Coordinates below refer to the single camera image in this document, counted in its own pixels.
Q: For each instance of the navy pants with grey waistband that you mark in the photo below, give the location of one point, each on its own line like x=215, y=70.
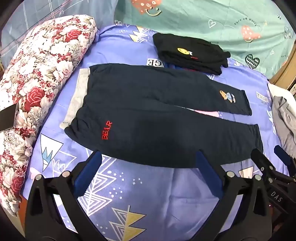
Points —
x=150, y=120

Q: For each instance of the teal printed blanket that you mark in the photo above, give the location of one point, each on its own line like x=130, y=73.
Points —
x=208, y=23

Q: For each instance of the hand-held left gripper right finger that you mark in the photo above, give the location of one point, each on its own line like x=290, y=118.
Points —
x=208, y=169

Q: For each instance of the black flat object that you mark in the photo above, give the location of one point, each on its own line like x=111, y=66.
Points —
x=7, y=118

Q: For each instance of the black folded pants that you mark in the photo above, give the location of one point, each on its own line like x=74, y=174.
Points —
x=185, y=58

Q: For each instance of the purple patterned bed sheet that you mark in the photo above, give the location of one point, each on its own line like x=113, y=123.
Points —
x=129, y=185

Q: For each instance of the wooden board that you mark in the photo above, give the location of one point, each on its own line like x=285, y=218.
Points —
x=286, y=74

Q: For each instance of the grey garment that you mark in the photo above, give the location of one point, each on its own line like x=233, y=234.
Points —
x=286, y=120

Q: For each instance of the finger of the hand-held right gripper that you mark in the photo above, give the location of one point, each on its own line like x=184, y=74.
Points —
x=282, y=154
x=259, y=158

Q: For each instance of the white cloth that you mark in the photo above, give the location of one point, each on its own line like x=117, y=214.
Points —
x=277, y=90

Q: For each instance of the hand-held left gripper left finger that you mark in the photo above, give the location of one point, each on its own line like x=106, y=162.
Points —
x=92, y=166

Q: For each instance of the floral red pillow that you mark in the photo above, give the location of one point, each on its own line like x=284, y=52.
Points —
x=46, y=60

